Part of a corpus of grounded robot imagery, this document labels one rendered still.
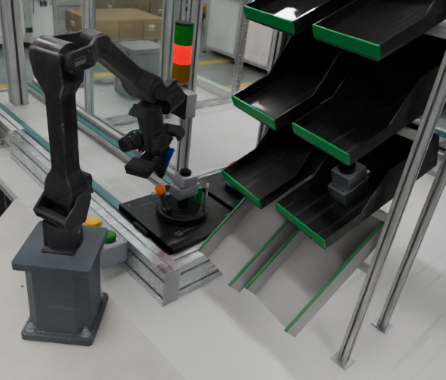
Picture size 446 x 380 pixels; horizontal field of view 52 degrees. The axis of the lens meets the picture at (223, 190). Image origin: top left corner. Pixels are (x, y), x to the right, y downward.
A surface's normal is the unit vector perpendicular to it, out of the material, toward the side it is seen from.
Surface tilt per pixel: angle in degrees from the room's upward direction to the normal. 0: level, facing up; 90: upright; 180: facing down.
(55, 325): 90
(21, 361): 0
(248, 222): 45
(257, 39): 90
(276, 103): 25
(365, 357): 0
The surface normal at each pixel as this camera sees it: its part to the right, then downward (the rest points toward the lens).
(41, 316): -0.03, 0.49
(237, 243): -0.50, -0.48
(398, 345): 0.12, -0.86
